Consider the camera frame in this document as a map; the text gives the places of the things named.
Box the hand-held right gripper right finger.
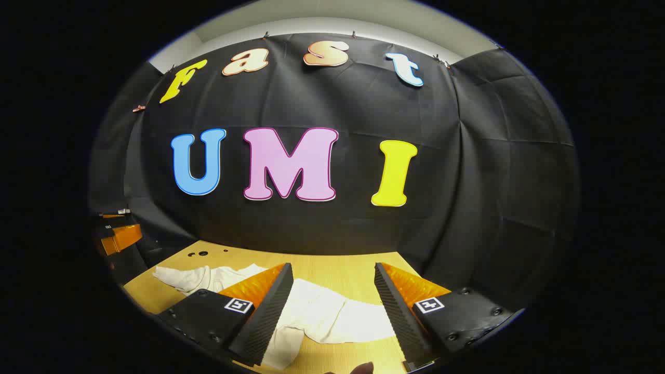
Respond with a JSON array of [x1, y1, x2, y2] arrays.
[[374, 262, 515, 372]]

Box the black backdrop cloth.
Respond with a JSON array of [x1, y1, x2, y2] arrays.
[[88, 32, 581, 312]]

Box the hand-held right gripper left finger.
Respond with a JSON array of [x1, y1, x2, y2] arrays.
[[156, 262, 295, 367]]

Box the white sweatshirt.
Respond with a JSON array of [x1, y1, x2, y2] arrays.
[[152, 263, 398, 370]]

